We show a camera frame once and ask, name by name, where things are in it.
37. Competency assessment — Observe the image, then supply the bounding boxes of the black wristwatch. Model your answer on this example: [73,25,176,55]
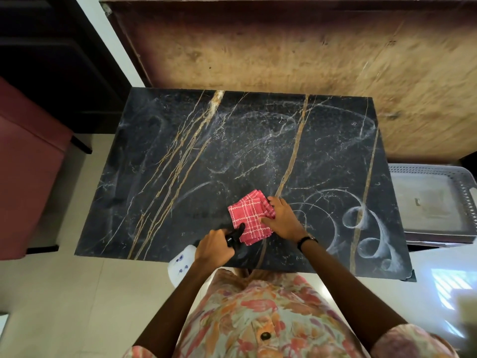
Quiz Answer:
[297,235,319,252]

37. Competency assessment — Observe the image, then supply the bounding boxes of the person's left hand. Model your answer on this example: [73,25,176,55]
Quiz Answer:
[194,229,236,264]

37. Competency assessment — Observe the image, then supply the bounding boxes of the red upholstered chair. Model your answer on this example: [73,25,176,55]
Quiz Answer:
[0,76,92,260]

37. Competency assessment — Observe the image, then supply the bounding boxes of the dark wooden cabinet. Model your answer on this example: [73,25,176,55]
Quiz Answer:
[0,0,132,135]

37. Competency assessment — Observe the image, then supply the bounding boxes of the brown wooden board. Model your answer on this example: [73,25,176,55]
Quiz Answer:
[100,0,477,164]

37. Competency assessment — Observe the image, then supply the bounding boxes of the person's right hand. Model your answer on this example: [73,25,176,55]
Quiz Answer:
[259,196,310,243]

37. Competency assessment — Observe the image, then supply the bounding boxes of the person's left forearm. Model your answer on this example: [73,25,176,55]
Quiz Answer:
[133,256,221,358]

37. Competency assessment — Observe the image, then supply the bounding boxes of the white spray bottle black trigger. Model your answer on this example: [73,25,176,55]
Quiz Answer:
[168,223,246,288]

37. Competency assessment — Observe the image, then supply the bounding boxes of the red checked cloth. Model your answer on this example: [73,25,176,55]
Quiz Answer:
[228,189,276,246]

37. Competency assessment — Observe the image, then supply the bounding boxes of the person's right forearm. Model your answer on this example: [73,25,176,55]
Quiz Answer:
[300,238,407,352]

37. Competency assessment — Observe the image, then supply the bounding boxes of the floral patterned dress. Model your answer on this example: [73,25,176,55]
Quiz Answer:
[123,268,460,358]

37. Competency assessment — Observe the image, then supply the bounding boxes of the grey plastic perforated basket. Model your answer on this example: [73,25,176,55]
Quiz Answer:
[388,163,477,246]

